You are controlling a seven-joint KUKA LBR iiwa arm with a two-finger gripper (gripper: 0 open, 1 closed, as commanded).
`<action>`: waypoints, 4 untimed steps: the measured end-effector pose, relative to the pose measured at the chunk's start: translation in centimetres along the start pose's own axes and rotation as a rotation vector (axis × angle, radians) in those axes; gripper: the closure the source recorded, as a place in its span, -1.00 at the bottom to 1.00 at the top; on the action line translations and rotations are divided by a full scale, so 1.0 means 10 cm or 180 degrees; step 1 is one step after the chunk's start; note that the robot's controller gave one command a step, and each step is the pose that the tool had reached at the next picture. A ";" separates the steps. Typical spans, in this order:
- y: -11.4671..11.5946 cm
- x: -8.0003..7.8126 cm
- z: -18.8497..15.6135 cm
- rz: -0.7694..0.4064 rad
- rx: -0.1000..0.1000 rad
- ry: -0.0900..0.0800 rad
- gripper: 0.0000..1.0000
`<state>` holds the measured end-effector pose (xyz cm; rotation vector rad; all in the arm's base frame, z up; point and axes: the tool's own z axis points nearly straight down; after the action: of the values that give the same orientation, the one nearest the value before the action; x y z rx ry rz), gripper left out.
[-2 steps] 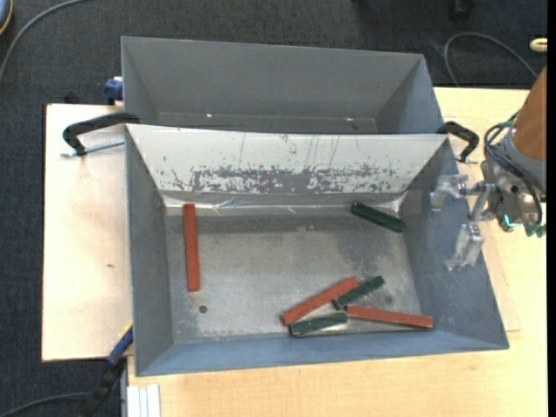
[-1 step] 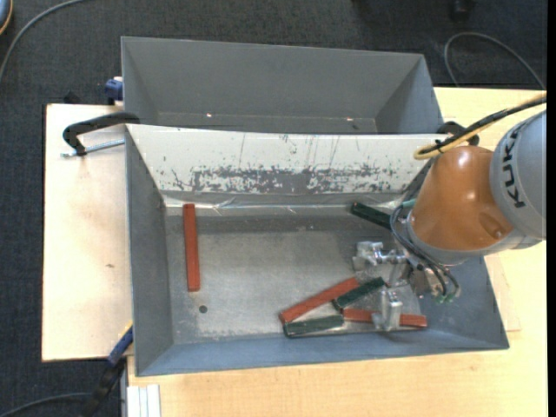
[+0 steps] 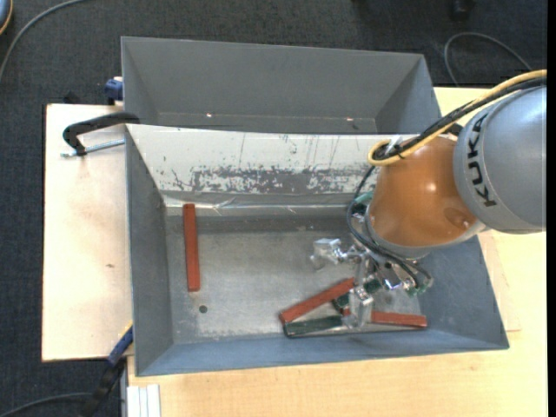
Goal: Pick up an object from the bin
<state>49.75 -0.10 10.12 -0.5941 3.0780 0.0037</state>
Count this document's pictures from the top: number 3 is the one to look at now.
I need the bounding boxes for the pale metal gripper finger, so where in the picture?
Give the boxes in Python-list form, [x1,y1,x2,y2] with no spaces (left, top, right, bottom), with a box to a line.
[342,285,375,331]
[310,237,351,271]

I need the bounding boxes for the pale wood board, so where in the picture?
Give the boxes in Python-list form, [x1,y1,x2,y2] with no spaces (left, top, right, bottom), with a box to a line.
[41,103,522,363]

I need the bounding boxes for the red-brown flat block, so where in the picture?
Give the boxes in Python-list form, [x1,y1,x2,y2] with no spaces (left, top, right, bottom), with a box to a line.
[182,202,202,293]
[278,276,358,327]
[368,310,428,330]

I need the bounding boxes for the grey metal bin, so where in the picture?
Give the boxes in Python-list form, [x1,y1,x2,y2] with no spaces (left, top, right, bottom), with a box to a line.
[120,36,510,377]

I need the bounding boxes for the dark green flat block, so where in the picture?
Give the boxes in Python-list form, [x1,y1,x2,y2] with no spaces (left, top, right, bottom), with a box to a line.
[282,314,345,339]
[332,278,384,318]

